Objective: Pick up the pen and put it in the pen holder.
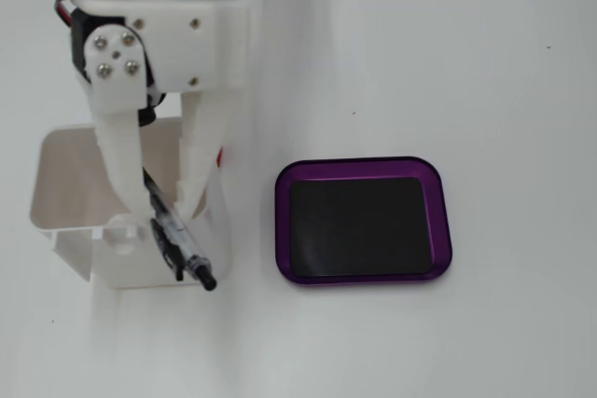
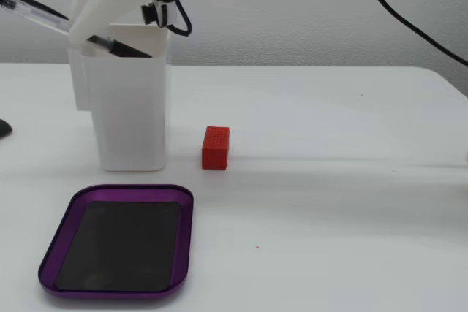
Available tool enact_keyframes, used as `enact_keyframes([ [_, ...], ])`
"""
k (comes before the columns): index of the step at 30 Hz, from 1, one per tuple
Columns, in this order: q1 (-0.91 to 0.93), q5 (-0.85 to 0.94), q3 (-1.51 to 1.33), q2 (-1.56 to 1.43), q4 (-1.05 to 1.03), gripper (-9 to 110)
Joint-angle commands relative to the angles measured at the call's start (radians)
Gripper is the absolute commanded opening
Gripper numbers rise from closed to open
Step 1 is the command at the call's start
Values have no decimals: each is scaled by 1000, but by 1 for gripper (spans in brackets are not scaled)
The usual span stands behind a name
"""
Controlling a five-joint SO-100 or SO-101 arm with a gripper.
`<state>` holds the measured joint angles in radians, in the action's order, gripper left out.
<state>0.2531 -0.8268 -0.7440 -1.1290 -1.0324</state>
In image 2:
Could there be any white plastic pen holder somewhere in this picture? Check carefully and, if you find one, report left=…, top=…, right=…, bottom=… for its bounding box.
left=67, top=22, right=173, bottom=173

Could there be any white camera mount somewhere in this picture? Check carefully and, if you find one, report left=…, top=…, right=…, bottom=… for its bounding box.
left=151, top=0, right=183, bottom=30

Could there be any small black gripper camera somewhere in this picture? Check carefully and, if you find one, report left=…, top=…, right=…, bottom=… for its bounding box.
left=140, top=1, right=162, bottom=26

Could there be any red perforated block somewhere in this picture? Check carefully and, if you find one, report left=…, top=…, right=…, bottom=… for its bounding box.
left=201, top=126, right=230, bottom=171

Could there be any white fixed gripper finger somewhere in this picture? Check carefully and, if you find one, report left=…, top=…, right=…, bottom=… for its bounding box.
left=68, top=0, right=143, bottom=45

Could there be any black rounded object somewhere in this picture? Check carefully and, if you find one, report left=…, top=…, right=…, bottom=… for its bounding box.
left=0, top=119, right=14, bottom=140

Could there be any purple metal tray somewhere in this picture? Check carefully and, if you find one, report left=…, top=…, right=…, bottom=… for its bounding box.
left=37, top=183, right=195, bottom=297

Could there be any black clear retractable pen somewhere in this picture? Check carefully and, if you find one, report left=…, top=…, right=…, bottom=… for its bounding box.
left=0, top=0, right=154, bottom=59

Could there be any black cable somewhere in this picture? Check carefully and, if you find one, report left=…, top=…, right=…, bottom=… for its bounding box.
left=166, top=0, right=468, bottom=66

